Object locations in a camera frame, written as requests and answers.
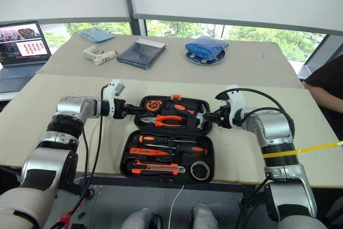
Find person in black clothes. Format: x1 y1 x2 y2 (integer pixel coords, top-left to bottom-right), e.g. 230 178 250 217
302 54 343 134

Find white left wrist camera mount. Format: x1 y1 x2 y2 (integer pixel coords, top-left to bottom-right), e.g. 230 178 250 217
102 78 126 119

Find black metal table frame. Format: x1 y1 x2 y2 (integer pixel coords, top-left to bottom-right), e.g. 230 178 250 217
53 171 271 205

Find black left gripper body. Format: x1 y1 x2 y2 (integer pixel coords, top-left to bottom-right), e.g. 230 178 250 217
114 99 132 120

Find white glue gun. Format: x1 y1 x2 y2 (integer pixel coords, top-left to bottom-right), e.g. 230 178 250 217
83 46 119 66

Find orange black utility knife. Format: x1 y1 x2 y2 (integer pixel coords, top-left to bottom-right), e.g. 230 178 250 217
131 159 187 177

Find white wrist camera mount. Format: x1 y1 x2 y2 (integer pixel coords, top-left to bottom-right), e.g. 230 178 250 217
102 78 126 119
224 84 246 130

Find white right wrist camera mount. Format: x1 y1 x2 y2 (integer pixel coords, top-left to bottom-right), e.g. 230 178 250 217
224 84 246 130

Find dark folded fabric package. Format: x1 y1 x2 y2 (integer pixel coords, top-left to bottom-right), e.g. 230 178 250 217
116 38 167 70

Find flat light blue plastic bag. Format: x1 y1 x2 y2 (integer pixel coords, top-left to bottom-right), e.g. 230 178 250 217
79 27 115 43

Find dark grey window post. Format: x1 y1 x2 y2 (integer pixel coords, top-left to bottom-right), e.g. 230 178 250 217
119 0 148 36

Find black electrical tape roll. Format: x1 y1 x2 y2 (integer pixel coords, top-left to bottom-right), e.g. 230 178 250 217
190 159 211 180

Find blue white round plate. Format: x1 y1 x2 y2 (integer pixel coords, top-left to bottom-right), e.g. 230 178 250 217
183 46 226 67

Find white cable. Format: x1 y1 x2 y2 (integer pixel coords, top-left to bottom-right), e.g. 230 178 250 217
168 184 186 229

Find open grey laptop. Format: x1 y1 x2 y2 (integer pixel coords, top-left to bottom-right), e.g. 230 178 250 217
0 20 52 93

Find orange black tape measure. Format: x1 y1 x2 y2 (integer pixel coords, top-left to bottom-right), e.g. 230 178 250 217
144 99 163 112

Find grey rounded robot foot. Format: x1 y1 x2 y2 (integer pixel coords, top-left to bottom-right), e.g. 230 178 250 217
120 208 163 229
190 204 219 229

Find red cable clamp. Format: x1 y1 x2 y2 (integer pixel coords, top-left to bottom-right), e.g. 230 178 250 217
55 204 83 229

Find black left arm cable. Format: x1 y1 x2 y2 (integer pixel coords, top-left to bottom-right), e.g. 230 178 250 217
50 85 108 229

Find yellow tape strip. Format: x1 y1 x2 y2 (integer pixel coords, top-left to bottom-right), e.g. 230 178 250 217
262 141 343 159

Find orange handled pliers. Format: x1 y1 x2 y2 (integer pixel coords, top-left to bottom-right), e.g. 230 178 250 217
139 115 183 128

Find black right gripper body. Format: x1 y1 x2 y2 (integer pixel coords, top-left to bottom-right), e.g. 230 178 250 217
214 102 233 130

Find black tool case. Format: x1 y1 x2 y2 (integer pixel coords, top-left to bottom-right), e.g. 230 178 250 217
120 94 214 185

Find orange voltage tester pen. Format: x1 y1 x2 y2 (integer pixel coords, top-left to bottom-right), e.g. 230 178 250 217
129 146 170 157

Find orange black handled screwdriver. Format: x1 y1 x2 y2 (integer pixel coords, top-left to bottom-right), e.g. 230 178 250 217
146 144 208 158
138 134 201 147

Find crumpled blue plastic bag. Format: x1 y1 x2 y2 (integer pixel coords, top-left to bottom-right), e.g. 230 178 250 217
185 35 230 61

